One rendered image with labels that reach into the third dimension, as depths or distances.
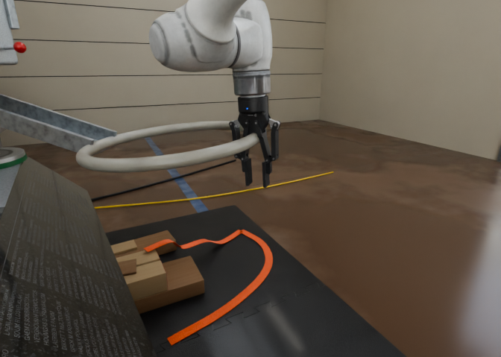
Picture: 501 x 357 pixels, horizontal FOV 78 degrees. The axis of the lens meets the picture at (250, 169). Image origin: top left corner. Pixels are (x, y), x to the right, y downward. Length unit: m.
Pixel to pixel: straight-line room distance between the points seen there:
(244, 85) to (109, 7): 5.04
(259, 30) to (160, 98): 5.06
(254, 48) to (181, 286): 1.24
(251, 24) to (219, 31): 0.13
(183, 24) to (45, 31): 5.10
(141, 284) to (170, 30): 1.22
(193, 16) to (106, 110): 5.10
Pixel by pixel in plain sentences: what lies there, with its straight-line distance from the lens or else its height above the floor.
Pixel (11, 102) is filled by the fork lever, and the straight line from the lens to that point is 1.23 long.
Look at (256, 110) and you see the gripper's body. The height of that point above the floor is 1.02.
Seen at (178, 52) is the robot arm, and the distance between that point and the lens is 0.61.
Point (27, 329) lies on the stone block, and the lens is 0.58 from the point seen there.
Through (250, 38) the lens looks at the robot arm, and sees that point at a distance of 0.71.
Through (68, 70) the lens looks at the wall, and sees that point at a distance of 5.64.
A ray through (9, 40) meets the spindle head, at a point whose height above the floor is 1.20.
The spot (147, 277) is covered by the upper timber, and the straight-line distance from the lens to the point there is 1.58.
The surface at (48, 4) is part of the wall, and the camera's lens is 5.71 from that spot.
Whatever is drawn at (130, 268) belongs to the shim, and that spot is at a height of 0.21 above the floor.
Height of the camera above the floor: 1.12
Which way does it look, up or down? 18 degrees down
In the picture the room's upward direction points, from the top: straight up
